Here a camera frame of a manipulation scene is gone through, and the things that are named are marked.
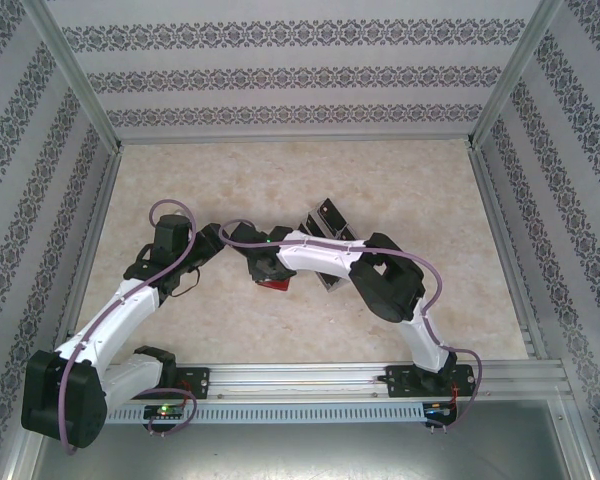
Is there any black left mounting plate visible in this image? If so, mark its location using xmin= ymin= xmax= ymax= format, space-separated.
xmin=172 ymin=366 xmax=212 ymax=401

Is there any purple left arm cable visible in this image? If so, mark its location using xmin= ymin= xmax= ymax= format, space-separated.
xmin=54 ymin=199 xmax=199 ymax=457

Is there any clear acrylic card tray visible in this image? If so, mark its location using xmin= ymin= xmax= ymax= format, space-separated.
xmin=303 ymin=196 xmax=377 ymax=295

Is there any left control board green light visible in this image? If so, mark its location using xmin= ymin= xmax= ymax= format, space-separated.
xmin=143 ymin=403 xmax=187 ymax=420

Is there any aluminium side rail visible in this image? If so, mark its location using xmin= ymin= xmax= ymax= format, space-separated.
xmin=59 ymin=147 xmax=126 ymax=366
xmin=467 ymin=142 xmax=566 ymax=364

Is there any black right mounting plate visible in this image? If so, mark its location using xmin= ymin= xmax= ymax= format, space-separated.
xmin=383 ymin=363 xmax=475 ymax=400

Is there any perforated grey cable duct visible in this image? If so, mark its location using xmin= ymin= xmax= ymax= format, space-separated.
xmin=102 ymin=402 xmax=427 ymax=425

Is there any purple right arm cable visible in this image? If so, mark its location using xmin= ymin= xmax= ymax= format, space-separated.
xmin=219 ymin=219 xmax=484 ymax=431

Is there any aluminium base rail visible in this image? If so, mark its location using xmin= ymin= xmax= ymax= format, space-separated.
xmin=107 ymin=362 xmax=567 ymax=401

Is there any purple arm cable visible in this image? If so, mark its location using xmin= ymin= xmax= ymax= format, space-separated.
xmin=54 ymin=199 xmax=199 ymax=457
xmin=219 ymin=219 xmax=484 ymax=431

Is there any aluminium frame post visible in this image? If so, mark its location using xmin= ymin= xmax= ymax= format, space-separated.
xmin=21 ymin=0 xmax=126 ymax=154
xmin=465 ymin=0 xmax=567 ymax=151

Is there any black mounting plate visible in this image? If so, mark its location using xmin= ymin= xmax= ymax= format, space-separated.
xmin=383 ymin=363 xmax=475 ymax=400
xmin=172 ymin=366 xmax=212 ymax=401

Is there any grey metal shelf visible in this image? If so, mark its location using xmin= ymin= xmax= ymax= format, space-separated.
xmin=27 ymin=397 xmax=599 ymax=480

